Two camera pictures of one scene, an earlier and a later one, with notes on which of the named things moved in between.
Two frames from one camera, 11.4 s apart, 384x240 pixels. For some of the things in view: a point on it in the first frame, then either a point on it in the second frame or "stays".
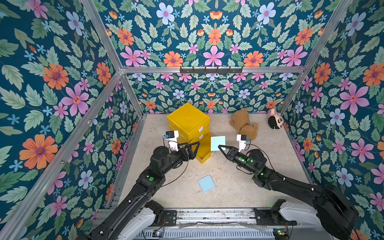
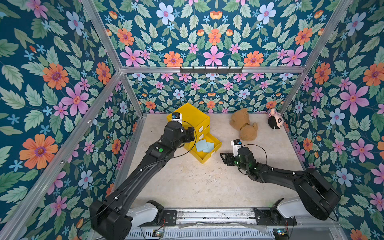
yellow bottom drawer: x=204 y=152 stays
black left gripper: x=188 y=154 → x=190 y=133
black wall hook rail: x=210 y=71 stays
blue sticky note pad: x=216 y=141 → x=201 y=145
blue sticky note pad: x=206 y=183 → x=210 y=147
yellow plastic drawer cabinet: x=193 y=126 stays
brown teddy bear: x=240 y=121 stays
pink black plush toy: x=275 y=120 stays
